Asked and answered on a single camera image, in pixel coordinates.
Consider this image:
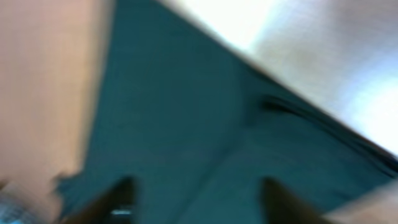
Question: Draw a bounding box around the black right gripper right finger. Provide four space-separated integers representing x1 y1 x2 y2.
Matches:
261 177 331 224

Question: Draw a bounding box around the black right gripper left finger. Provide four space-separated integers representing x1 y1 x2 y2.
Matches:
62 177 136 224

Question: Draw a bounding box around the black t-shirt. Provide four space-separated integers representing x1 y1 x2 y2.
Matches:
57 0 397 223

